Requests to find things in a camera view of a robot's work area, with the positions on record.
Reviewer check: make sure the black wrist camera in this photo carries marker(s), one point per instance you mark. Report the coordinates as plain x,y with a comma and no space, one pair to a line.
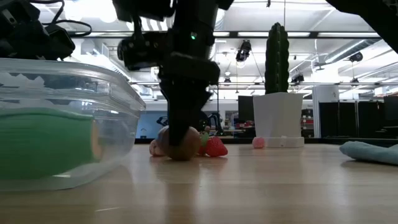
60,42
140,51

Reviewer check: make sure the background black robot arm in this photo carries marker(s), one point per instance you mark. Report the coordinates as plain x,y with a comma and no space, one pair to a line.
162,120
215,123

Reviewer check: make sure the black ceiling rail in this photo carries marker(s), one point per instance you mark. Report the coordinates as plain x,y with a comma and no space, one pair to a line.
314,34

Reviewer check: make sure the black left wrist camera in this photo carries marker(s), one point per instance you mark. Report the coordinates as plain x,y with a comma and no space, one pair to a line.
60,42

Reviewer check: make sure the pink toy peach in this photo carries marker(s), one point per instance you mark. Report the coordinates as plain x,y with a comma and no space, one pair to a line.
153,149

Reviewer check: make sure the blue board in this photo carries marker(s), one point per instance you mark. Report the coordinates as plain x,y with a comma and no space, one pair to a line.
149,124

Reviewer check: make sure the shelf with red bins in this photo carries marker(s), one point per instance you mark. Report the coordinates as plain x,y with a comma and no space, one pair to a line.
308,121

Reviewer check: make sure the black room partition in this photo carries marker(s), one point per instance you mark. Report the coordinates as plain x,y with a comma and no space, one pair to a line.
351,119

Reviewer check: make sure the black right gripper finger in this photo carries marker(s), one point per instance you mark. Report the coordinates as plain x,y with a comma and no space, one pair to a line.
200,98
178,118

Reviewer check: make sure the grey ventilation duct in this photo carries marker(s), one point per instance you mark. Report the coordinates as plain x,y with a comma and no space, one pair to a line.
348,51

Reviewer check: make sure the red toy strawberry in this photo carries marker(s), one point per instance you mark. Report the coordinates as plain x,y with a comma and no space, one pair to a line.
216,147

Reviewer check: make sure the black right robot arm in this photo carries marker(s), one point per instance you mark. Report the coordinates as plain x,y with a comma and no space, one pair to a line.
199,18

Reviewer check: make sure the clear plastic tupperware container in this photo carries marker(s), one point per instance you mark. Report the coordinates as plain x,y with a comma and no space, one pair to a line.
118,102

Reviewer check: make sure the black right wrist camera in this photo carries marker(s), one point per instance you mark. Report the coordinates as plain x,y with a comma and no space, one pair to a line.
140,51

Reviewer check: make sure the black ceiling spotlight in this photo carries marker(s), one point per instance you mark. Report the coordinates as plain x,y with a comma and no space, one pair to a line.
356,57
297,78
244,51

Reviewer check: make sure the small pink toy fruit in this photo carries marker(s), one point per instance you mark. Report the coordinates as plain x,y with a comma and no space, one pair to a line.
258,142

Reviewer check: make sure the brown toy kiwi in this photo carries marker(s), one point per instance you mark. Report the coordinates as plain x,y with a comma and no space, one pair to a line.
190,146

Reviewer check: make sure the white square plant pot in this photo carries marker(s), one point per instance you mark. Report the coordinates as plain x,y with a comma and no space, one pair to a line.
278,118

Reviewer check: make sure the white pillar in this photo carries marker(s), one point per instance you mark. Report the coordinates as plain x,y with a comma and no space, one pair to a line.
325,112

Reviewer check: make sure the teal folded cloth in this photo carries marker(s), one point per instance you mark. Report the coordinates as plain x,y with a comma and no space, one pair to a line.
370,152

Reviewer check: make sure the black monitor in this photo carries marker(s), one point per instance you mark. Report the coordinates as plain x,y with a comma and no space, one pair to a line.
391,108
245,109

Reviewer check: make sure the green cactus plant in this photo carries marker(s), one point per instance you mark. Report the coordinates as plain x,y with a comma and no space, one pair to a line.
276,59

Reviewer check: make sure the black aluminium table frame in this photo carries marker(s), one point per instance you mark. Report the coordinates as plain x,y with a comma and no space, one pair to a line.
323,140

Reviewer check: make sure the green toy cucumber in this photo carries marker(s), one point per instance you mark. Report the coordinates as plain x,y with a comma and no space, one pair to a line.
43,143

